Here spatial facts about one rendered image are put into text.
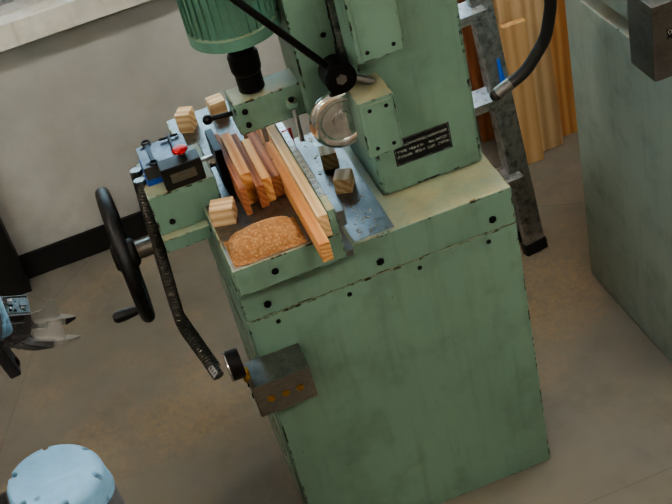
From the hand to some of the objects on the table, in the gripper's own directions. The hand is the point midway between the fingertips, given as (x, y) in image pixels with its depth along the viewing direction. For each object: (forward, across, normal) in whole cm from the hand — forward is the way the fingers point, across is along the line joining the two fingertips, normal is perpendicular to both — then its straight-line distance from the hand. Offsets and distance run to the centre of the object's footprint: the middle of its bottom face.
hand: (71, 330), depth 251 cm
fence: (+43, 0, -38) cm, 58 cm away
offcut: (+28, +24, -33) cm, 49 cm away
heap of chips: (+31, -24, -34) cm, 52 cm away
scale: (+41, 0, -44) cm, 60 cm away
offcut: (+34, +26, -36) cm, 56 cm away
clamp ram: (+27, +1, -33) cm, 42 cm away
